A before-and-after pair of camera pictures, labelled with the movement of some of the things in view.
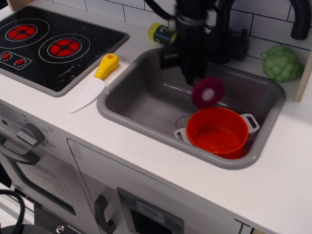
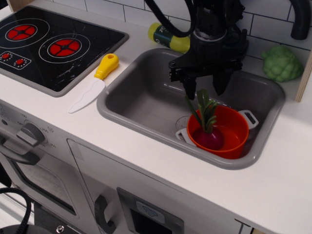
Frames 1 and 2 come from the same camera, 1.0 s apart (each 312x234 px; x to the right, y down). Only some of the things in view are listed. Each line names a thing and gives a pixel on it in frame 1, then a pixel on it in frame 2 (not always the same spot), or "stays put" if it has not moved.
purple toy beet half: [207, 91] → [204, 138]
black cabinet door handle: [100, 204] stays put
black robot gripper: [190, 52] → [212, 51]
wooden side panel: [305, 79] stays put
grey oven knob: [31, 134] stays put
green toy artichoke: [281, 63] stays put
